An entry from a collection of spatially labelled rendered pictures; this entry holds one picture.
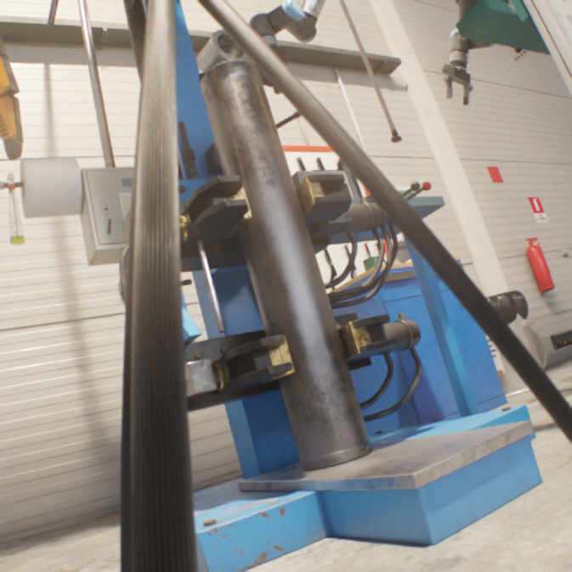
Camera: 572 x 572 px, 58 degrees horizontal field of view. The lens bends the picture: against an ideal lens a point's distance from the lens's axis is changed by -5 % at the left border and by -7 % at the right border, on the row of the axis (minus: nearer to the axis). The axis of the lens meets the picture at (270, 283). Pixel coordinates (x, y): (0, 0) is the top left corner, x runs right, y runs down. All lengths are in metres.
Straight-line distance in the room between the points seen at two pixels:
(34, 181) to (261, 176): 1.13
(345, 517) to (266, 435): 0.70
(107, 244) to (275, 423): 1.05
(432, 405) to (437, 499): 1.88
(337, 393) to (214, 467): 2.13
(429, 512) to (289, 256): 0.84
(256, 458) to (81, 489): 1.64
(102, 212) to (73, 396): 1.34
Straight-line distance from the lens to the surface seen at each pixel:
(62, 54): 4.52
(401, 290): 3.08
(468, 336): 3.36
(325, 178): 1.75
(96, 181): 2.55
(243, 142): 1.76
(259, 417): 1.98
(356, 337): 1.59
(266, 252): 1.63
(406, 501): 1.18
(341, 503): 1.37
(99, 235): 2.44
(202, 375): 1.54
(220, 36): 2.07
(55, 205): 2.52
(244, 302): 2.05
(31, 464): 3.38
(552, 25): 2.13
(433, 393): 3.06
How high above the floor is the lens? 0.34
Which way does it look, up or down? 13 degrees up
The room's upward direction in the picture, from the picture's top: 15 degrees counter-clockwise
